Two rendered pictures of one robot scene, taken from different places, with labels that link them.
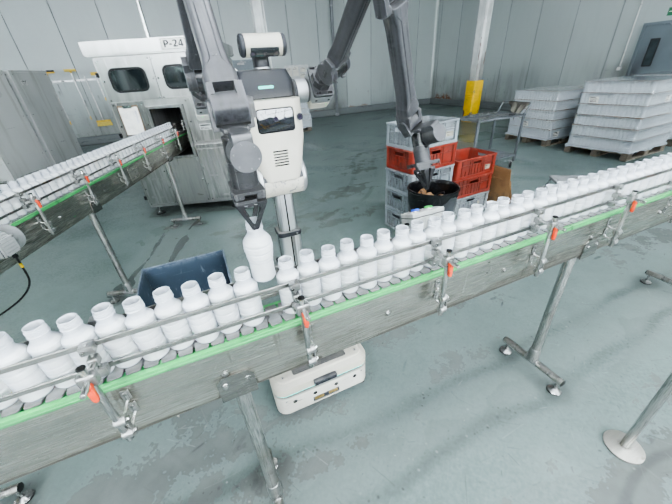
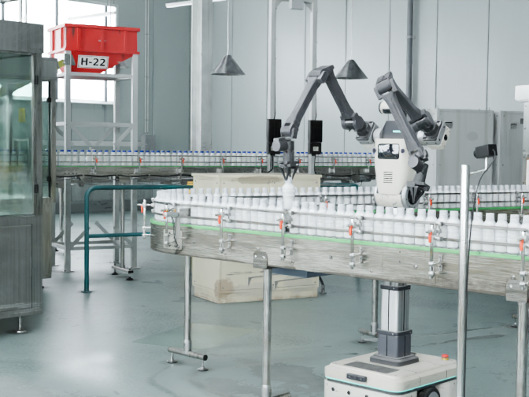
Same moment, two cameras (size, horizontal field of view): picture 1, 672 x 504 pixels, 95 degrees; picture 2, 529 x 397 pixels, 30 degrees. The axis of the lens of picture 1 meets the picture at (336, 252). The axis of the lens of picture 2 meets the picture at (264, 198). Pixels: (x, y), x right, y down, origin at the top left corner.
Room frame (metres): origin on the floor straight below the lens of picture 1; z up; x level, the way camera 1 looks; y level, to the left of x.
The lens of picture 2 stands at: (-1.56, -4.42, 1.44)
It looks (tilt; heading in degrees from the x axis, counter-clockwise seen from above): 3 degrees down; 66
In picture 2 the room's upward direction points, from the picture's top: 1 degrees clockwise
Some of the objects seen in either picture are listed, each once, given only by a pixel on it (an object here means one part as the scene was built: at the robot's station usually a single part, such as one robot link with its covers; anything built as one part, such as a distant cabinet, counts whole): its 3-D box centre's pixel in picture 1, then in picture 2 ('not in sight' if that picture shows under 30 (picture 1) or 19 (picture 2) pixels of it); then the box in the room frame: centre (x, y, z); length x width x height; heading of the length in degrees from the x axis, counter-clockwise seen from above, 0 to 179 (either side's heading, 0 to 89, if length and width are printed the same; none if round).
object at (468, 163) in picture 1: (463, 163); not in sight; (3.58, -1.56, 0.55); 0.61 x 0.41 x 0.22; 115
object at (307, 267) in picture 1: (309, 277); (305, 217); (0.71, 0.08, 1.08); 0.06 x 0.06 x 0.17
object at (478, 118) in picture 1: (486, 138); not in sight; (5.11, -2.54, 0.49); 1.05 x 0.55 x 0.99; 112
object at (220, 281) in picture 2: not in sight; (255, 235); (2.29, 4.28, 0.59); 1.10 x 0.62 x 1.18; 4
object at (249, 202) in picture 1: (251, 208); (287, 171); (0.66, 0.18, 1.32); 0.07 x 0.07 x 0.09; 22
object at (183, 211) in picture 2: not in sight; (176, 231); (0.29, 0.87, 0.96); 0.23 x 0.10 x 0.27; 22
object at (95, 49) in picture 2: not in sight; (93, 148); (1.39, 7.01, 1.40); 0.92 x 0.72 x 2.80; 4
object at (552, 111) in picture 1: (550, 114); not in sight; (6.98, -4.76, 0.50); 1.23 x 1.05 x 1.00; 110
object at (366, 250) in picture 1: (366, 261); (331, 220); (0.77, -0.09, 1.08); 0.06 x 0.06 x 0.17
